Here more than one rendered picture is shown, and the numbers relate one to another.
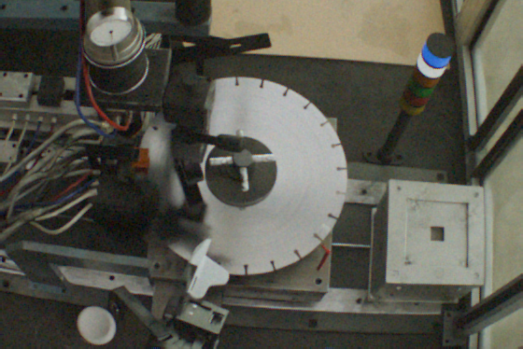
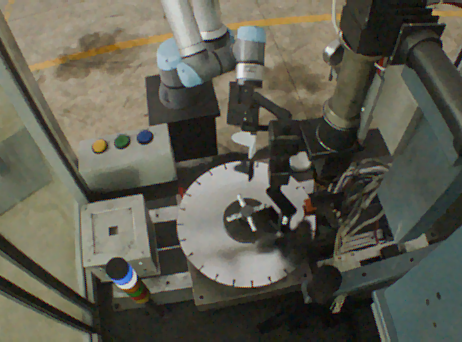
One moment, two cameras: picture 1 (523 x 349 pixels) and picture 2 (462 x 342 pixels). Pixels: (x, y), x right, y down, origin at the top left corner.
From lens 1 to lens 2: 0.86 m
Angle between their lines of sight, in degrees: 55
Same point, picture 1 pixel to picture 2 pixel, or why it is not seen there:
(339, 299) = (169, 214)
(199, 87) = (279, 130)
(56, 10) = (416, 255)
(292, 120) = (223, 263)
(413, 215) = (131, 238)
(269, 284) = not seen: hidden behind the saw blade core
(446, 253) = (106, 220)
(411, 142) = (141, 328)
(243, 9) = not seen: outside the picture
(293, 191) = (210, 217)
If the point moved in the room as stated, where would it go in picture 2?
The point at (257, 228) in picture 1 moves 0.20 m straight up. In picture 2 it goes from (225, 190) to (223, 143)
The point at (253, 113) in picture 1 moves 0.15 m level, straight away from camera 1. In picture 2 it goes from (251, 260) to (262, 322)
